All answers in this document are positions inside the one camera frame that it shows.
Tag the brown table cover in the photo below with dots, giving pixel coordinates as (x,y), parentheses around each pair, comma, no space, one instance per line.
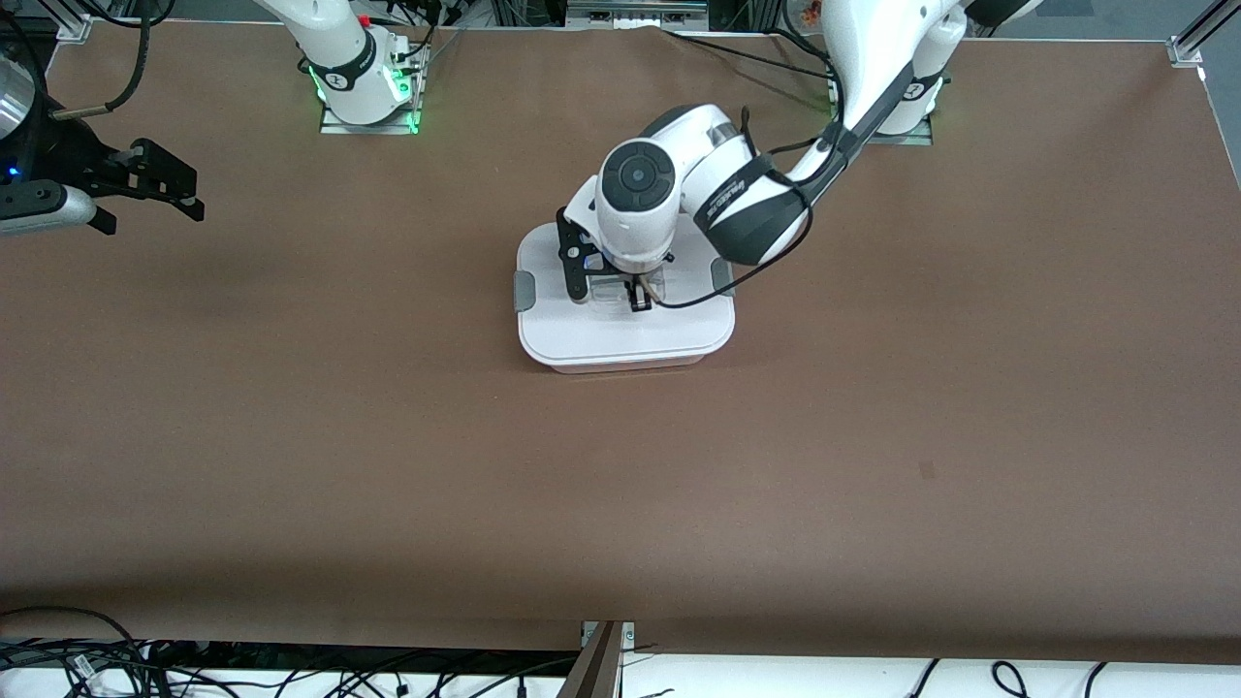
(620,504)

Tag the aluminium frame profile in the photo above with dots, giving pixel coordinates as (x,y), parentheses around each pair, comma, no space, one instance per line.
(1188,48)
(74,27)

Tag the grey background device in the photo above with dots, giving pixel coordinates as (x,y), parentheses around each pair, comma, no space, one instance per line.
(635,10)

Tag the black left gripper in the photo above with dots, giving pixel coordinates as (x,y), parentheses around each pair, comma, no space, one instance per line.
(640,293)

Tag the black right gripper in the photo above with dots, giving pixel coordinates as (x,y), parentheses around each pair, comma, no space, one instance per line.
(85,167)

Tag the white plastic box base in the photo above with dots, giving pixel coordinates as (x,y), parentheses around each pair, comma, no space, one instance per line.
(630,367)

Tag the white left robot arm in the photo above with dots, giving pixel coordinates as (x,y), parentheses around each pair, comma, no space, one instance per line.
(635,233)

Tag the small metal bracket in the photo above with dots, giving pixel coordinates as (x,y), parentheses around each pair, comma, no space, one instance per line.
(630,635)

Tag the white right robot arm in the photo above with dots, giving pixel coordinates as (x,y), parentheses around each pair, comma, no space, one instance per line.
(339,48)

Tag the brown wooden post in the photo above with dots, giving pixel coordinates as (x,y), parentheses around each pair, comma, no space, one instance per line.
(591,674)

